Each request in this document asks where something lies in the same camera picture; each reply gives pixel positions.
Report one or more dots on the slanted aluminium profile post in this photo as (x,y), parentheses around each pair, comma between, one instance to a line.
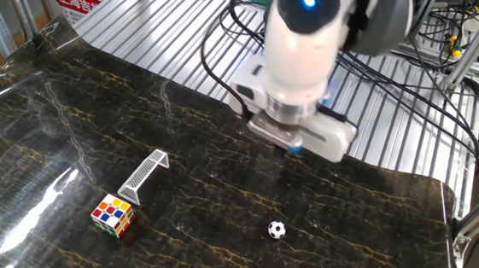
(472,49)

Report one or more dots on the yellow-green screwdriver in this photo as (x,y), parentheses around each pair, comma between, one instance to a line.
(455,46)

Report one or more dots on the small black-white soccer ball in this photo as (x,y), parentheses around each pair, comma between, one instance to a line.
(276,229)

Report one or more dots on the red-white printed carton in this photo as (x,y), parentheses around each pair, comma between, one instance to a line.
(79,4)

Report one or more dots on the colourful Rubik's cube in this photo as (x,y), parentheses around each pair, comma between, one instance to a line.
(112,214)

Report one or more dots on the black marble-pattern mat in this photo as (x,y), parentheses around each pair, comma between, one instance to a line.
(186,219)

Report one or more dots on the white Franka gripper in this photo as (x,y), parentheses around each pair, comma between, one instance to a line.
(329,137)

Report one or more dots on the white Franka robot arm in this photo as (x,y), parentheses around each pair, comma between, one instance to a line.
(309,38)

